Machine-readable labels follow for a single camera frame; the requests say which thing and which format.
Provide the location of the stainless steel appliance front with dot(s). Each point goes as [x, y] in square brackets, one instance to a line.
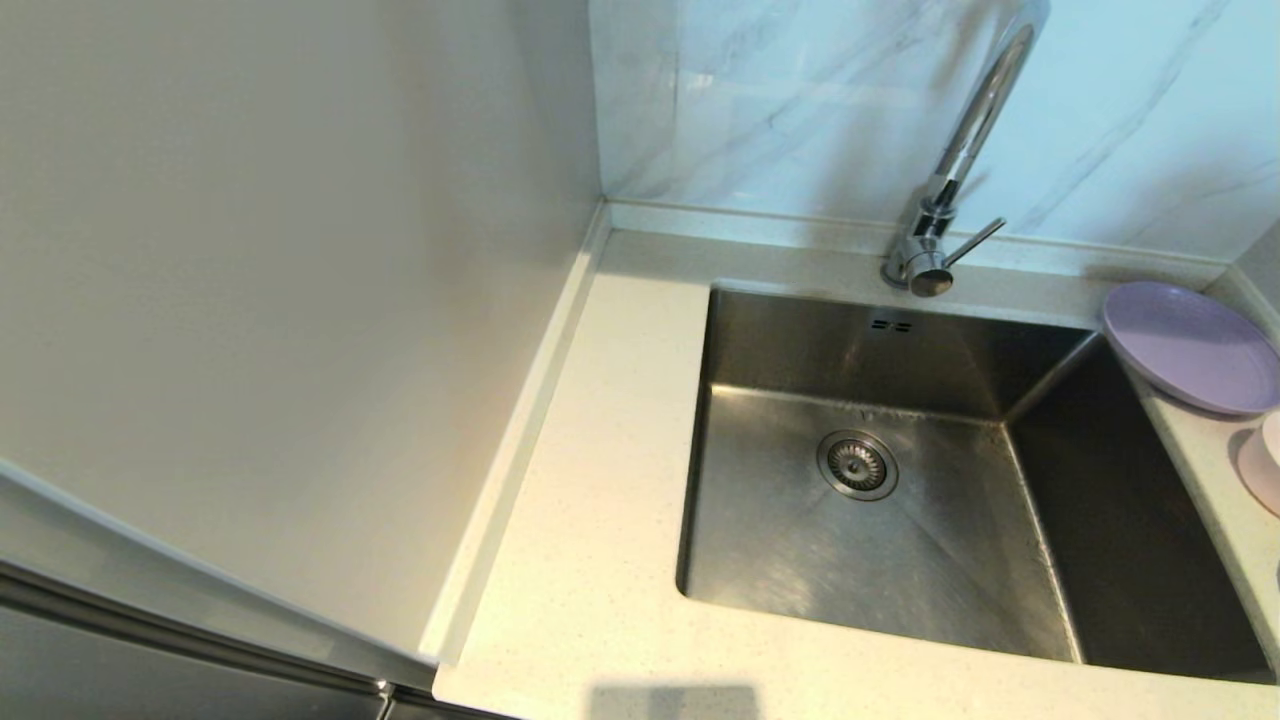
[150, 670]

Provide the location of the purple plate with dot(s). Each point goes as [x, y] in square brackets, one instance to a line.
[1195, 350]

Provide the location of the round metal drain strainer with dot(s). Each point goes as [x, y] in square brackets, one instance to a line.
[857, 465]

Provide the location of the stainless steel sink basin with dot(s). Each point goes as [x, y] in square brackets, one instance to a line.
[900, 570]

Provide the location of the pale pink cup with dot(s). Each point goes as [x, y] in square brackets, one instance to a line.
[1262, 480]

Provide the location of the chrome gooseneck faucet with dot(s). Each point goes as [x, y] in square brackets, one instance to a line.
[975, 120]

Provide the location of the white tall cabinet side panel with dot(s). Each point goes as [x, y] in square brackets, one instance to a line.
[300, 300]

